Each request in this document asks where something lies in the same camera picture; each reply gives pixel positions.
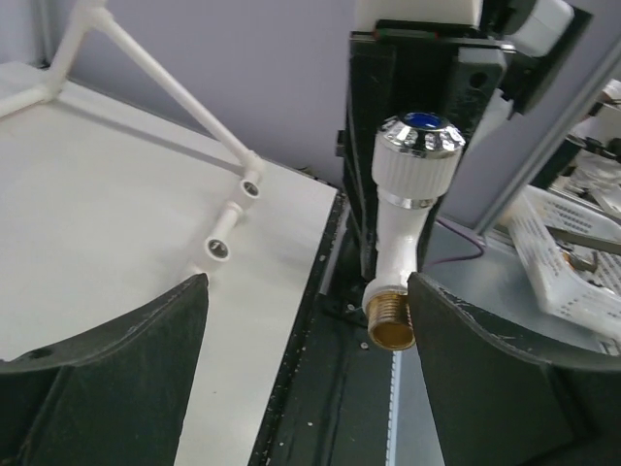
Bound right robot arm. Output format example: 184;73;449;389
338;1;590;281

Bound white faucet with chrome knob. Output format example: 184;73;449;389
362;112;466;351

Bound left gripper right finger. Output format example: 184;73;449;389
408;273;620;465

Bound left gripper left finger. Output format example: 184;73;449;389
1;274;209;465

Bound white PVC pipe frame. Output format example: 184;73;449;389
0;0;265;265

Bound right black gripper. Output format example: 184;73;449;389
338;27;509;282

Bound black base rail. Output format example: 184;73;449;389
248;193;392;465

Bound white plastic basket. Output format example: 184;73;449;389
507;185;620;342

